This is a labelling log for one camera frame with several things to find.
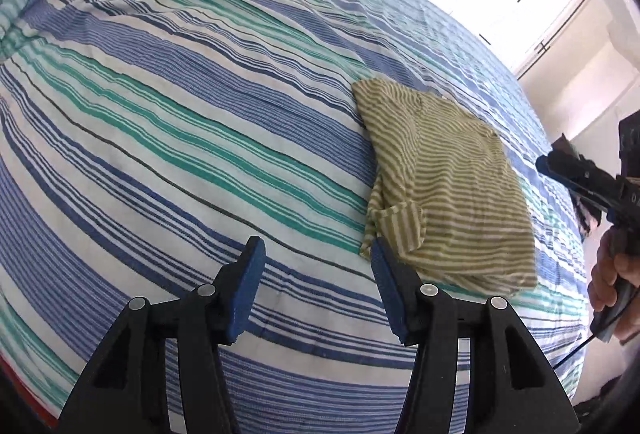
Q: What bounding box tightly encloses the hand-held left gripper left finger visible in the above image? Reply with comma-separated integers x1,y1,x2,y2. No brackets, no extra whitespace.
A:
57,235,266,434

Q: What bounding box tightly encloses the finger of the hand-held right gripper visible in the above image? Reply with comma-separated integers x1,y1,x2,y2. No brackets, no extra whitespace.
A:
535,149,632,217

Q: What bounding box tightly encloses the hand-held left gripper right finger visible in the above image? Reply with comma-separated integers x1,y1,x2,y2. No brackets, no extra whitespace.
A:
371,236,583,434

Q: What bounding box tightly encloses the green striped shirt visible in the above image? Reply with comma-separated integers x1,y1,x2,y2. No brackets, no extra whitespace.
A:
351,77,538,297

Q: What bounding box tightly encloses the person's right hand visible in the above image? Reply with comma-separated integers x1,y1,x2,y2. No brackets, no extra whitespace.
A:
587,230,640,346

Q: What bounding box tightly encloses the blue green striped bedspread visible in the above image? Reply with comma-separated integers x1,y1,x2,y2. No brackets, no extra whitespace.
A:
0,0,588,434

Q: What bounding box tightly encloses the black cable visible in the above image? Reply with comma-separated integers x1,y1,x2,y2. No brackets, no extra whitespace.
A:
551,335,599,371

